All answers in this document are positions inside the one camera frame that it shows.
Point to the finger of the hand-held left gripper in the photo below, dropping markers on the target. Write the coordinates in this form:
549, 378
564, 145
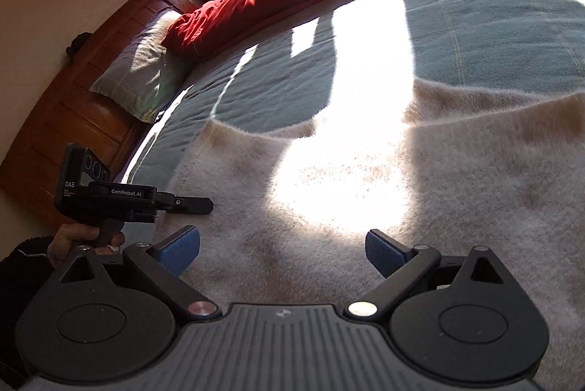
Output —
192, 204

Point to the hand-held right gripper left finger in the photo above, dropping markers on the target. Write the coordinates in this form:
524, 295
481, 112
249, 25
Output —
180, 251

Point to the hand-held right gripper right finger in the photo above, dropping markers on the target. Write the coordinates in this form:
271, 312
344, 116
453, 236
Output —
386, 251

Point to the white fuzzy sweater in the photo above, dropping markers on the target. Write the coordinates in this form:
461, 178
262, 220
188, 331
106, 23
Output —
342, 190

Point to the person's left forearm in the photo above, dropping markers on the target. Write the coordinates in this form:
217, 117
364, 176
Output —
23, 290

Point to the person's left hand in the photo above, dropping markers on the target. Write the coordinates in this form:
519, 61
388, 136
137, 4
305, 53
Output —
68, 238

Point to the wooden headboard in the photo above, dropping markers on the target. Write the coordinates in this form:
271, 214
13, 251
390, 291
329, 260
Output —
59, 121

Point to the pale green pillow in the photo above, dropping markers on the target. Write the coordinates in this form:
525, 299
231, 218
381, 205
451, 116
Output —
137, 71

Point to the small dark object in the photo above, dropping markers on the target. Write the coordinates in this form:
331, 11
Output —
78, 46

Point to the green plaid blanket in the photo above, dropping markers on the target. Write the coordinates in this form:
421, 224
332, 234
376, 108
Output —
480, 30

